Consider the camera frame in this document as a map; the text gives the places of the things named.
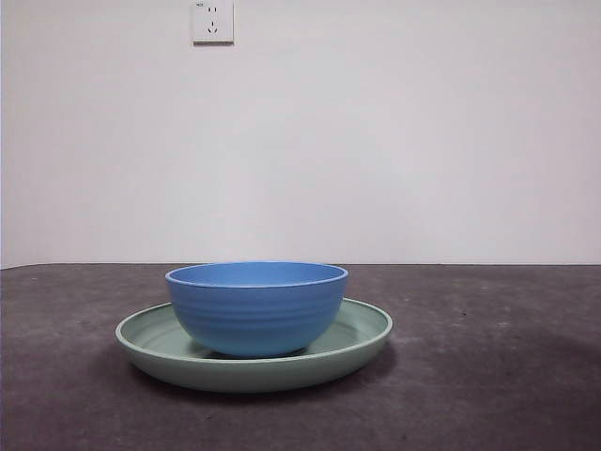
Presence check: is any blue ribbed bowl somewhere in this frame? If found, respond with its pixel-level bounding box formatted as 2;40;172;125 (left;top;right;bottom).
164;261;349;357

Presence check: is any green round plate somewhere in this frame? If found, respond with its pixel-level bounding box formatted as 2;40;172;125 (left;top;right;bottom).
115;297;394;394

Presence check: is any white wall power socket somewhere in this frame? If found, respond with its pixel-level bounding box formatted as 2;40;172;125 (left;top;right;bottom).
192;0;236;47

